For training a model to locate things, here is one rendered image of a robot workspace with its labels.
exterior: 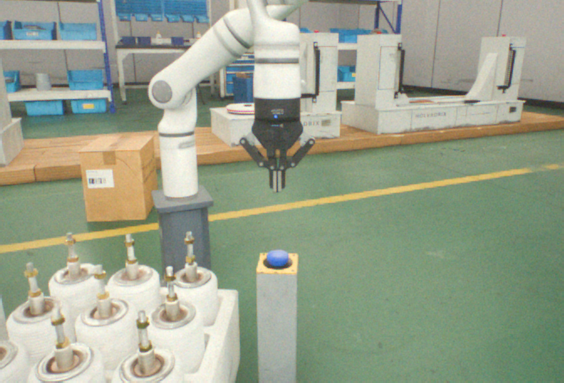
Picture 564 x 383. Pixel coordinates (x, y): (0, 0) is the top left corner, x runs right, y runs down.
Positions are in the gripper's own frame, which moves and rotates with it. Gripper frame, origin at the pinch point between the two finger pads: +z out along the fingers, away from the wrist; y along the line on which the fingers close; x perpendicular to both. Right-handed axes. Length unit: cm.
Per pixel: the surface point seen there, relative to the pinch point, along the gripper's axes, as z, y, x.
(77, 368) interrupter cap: 21.4, -26.7, -20.6
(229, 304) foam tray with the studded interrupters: 28.8, -10.4, 6.3
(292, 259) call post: 15.4, 2.6, 1.0
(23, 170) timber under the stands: 40, -145, 135
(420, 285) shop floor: 47, 40, 45
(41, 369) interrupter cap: 21.4, -31.6, -21.1
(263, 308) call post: 22.7, -2.3, -3.6
